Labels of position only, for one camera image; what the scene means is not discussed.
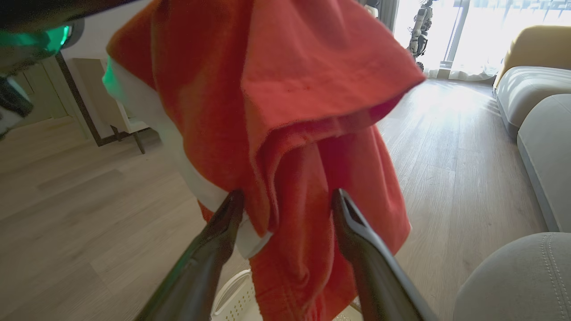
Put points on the grey drape curtain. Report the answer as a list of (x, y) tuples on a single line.
[(387, 13)]

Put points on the sheer white curtain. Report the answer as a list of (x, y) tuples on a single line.
[(504, 26)]

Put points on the white humanoid robot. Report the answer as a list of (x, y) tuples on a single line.
[(420, 31)]

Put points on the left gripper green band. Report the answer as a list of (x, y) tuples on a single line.
[(31, 47)]

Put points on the grey fabric sofa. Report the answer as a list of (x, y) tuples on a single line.
[(544, 151)]

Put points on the red white shirt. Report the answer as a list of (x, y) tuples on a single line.
[(285, 111)]

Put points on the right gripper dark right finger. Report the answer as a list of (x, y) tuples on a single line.
[(374, 267)]

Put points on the white chair dark legs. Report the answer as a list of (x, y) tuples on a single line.
[(100, 100)]

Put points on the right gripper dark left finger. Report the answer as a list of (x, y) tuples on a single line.
[(198, 267)]

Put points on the dark metal table frame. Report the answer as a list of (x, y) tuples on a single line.
[(78, 102)]

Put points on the yellow armchair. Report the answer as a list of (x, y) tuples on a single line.
[(535, 47)]

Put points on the white laundry basket brown rim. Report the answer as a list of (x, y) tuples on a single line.
[(234, 298)]

